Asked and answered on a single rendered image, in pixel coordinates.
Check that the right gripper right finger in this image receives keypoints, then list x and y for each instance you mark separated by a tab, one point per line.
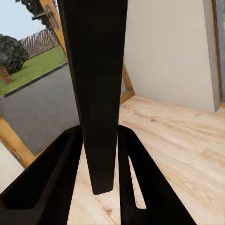
163	205

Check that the door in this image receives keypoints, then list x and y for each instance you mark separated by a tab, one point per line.
37	100

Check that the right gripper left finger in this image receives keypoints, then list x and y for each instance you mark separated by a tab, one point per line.
42	193

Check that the poster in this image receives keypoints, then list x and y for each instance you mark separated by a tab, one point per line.
94	35

